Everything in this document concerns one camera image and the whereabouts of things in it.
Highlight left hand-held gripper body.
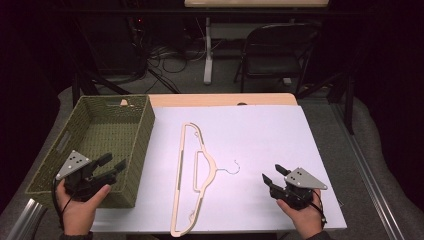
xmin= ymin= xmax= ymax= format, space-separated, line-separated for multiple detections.
xmin=55 ymin=149 xmax=118 ymax=203

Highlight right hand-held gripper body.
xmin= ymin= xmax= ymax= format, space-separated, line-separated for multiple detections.
xmin=270 ymin=167 xmax=329 ymax=211

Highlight green woven basket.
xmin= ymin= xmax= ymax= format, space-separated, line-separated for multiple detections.
xmin=25 ymin=94 xmax=156 ymax=210

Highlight beige clothes hanger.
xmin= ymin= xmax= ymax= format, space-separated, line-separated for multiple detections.
xmin=169 ymin=121 xmax=242 ymax=238

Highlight person's right hand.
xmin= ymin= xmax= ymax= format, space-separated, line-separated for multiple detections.
xmin=276 ymin=189 xmax=326 ymax=240

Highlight person's left hand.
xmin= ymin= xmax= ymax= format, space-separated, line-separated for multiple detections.
xmin=54 ymin=179 xmax=112 ymax=236

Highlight white table mat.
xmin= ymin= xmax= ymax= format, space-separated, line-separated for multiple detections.
xmin=91 ymin=104 xmax=348 ymax=234

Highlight black metal stand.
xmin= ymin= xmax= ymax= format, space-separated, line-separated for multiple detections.
xmin=295 ymin=69 xmax=357 ymax=136
xmin=70 ymin=69 xmax=132 ymax=108

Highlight wooden table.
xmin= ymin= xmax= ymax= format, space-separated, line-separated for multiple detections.
xmin=148 ymin=92 xmax=299 ymax=109

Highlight black folding chair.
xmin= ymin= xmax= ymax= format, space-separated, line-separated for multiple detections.
xmin=232 ymin=21 xmax=323 ymax=97

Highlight white desk leg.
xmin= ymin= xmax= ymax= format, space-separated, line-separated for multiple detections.
xmin=202 ymin=16 xmax=215 ymax=86

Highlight beige desk top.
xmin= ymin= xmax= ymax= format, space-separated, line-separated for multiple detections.
xmin=183 ymin=0 xmax=331 ymax=9

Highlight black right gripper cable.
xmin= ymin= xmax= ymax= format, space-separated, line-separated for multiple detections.
xmin=310 ymin=189 xmax=329 ymax=230

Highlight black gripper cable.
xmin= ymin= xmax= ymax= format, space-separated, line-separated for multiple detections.
xmin=310 ymin=189 xmax=329 ymax=230
xmin=51 ymin=177 xmax=76 ymax=232

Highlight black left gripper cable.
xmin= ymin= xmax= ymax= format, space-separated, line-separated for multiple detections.
xmin=51 ymin=177 xmax=76 ymax=232

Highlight long metal rail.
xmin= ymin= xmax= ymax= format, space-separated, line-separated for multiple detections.
xmin=329 ymin=99 xmax=406 ymax=240

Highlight short metal rail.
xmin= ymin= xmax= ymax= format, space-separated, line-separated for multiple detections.
xmin=5 ymin=197 xmax=48 ymax=240

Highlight black floor cables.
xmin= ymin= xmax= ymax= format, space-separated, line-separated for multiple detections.
xmin=131 ymin=41 xmax=208 ymax=95

